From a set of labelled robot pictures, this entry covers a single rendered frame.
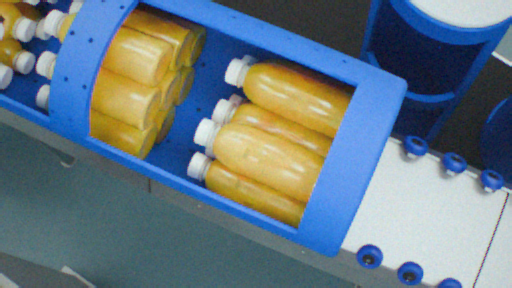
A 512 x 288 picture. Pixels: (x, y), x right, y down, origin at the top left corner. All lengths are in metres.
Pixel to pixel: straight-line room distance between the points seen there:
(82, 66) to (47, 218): 1.30
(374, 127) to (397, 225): 0.33
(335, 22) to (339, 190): 1.28
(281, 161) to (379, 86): 0.17
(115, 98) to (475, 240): 0.65
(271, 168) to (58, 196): 1.35
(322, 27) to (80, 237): 0.96
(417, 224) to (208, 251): 1.03
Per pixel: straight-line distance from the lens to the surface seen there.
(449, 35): 1.31
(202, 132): 1.08
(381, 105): 1.00
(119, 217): 2.25
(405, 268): 1.21
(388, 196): 1.27
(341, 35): 2.19
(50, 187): 2.33
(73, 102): 1.07
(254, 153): 1.05
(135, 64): 1.07
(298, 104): 1.08
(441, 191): 1.29
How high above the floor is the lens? 2.17
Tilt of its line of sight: 75 degrees down
